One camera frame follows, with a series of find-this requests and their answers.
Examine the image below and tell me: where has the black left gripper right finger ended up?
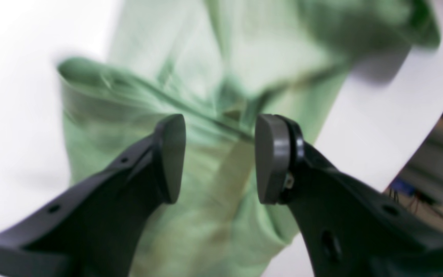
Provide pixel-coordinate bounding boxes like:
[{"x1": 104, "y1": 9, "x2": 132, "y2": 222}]
[{"x1": 255, "y1": 114, "x2": 443, "y2": 277}]

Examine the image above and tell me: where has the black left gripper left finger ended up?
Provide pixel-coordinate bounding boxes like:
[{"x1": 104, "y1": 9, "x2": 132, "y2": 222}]
[{"x1": 0, "y1": 114, "x2": 186, "y2": 277}]

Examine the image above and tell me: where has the green t-shirt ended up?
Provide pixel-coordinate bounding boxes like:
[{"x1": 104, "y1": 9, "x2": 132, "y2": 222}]
[{"x1": 57, "y1": 0, "x2": 440, "y2": 277}]

